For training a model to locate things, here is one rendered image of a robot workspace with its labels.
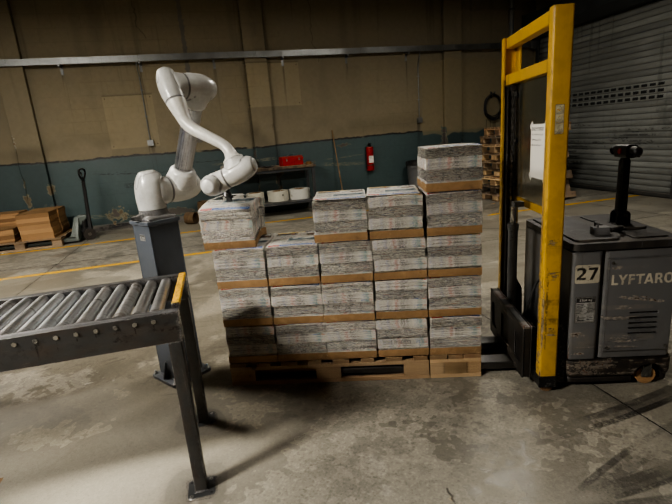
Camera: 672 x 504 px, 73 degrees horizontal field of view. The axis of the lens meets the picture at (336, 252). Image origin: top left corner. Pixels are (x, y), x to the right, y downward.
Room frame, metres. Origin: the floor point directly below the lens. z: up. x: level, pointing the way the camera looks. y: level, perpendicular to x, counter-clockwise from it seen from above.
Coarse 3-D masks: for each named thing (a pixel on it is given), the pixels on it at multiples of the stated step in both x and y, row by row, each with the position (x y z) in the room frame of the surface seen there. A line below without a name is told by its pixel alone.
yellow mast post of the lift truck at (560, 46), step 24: (552, 24) 2.10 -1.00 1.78; (552, 48) 2.09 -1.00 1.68; (552, 72) 2.09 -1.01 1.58; (552, 96) 2.09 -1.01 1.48; (552, 120) 2.09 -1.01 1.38; (552, 144) 2.09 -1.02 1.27; (552, 168) 2.09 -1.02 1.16; (552, 192) 2.09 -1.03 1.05; (552, 216) 2.09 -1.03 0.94; (552, 240) 2.09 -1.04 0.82; (552, 264) 2.09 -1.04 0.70; (552, 288) 2.09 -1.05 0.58; (552, 312) 2.08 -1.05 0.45; (552, 336) 2.08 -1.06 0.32; (552, 360) 2.08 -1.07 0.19
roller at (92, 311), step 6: (102, 288) 1.96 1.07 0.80; (108, 288) 1.96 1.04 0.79; (102, 294) 1.87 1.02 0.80; (108, 294) 1.91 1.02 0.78; (96, 300) 1.79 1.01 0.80; (102, 300) 1.82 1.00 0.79; (90, 306) 1.72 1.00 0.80; (96, 306) 1.73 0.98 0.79; (102, 306) 1.79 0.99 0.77; (84, 312) 1.65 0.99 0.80; (90, 312) 1.66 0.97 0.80; (96, 312) 1.69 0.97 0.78; (84, 318) 1.59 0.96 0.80; (90, 318) 1.62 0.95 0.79
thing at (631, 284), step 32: (576, 224) 2.48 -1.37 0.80; (608, 224) 2.41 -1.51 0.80; (640, 224) 2.36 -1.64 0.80; (576, 256) 2.11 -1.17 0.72; (608, 256) 2.11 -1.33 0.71; (640, 256) 2.10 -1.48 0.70; (576, 288) 2.11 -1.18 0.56; (608, 288) 2.10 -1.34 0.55; (640, 288) 2.09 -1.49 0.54; (576, 320) 2.11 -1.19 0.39; (608, 320) 2.10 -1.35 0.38; (640, 320) 2.09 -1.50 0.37; (576, 352) 2.11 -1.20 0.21; (608, 352) 2.11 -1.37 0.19; (640, 352) 2.09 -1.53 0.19
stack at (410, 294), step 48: (288, 240) 2.51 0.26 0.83; (384, 240) 2.34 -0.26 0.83; (240, 288) 2.41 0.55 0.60; (288, 288) 2.37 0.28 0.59; (336, 288) 2.35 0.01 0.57; (384, 288) 2.34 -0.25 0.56; (240, 336) 2.40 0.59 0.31; (288, 336) 2.38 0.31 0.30; (336, 336) 2.36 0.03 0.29; (384, 336) 2.33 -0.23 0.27; (240, 384) 2.40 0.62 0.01
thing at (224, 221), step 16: (208, 208) 2.41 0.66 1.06; (224, 208) 2.39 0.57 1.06; (240, 208) 2.38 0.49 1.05; (256, 208) 2.51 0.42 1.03; (208, 224) 2.39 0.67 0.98; (224, 224) 2.39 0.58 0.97; (240, 224) 2.39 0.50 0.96; (256, 224) 2.49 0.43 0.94; (208, 240) 2.41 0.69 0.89; (224, 240) 2.40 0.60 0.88; (240, 240) 2.40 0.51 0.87
